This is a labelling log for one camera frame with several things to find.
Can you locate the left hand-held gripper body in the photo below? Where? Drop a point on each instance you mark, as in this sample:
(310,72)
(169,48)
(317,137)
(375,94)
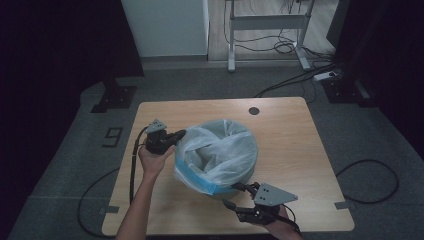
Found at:
(159,141)

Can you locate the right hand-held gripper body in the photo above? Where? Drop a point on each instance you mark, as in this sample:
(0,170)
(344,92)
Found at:
(270,196)

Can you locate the green plastic bin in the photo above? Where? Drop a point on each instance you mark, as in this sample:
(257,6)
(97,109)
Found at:
(246,176)

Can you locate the white plastic bag blue edge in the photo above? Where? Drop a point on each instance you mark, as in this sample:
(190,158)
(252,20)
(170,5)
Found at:
(213,156)

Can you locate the person's left hand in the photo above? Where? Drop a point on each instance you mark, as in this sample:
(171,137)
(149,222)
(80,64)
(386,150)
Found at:
(153,163)

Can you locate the person's right hand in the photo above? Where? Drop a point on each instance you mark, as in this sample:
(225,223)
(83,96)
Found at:
(280,226)

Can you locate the black stand base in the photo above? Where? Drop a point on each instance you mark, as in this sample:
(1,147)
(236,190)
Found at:
(115,98)
(346,91)

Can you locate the grey tape piece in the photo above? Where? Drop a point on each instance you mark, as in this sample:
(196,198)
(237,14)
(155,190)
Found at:
(109,210)
(342,205)

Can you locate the dark round table grommet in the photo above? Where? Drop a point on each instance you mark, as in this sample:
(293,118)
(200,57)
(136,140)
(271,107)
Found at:
(253,111)

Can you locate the white cabinet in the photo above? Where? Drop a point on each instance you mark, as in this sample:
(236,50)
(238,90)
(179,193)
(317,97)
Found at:
(166,26)

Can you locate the white power strip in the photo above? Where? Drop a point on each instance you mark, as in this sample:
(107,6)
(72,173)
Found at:
(325,76)

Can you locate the dark curtain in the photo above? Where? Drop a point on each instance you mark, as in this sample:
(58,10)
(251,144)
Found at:
(386,50)

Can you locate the white metal desk frame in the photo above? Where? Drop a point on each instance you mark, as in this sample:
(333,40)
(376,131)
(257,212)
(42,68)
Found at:
(266,22)

